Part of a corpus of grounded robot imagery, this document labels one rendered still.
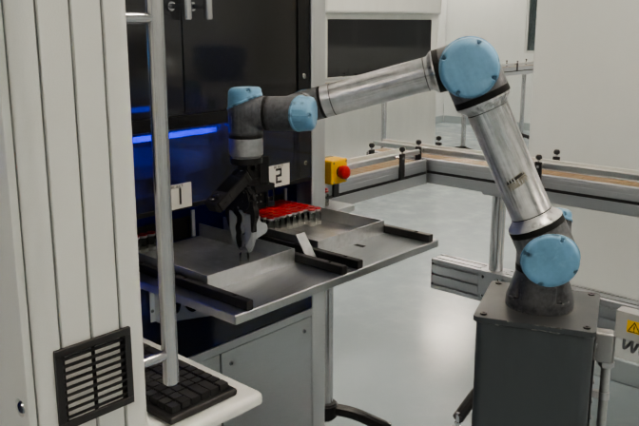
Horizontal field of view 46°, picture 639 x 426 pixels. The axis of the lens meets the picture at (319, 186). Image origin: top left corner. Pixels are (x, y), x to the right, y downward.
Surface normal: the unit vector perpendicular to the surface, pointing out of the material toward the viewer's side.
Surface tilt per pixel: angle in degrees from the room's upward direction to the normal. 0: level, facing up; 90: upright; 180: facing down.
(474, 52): 83
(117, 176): 90
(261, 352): 90
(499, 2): 90
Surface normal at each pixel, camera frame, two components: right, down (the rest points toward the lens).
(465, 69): -0.26, 0.08
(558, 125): -0.67, 0.16
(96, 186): 0.74, 0.15
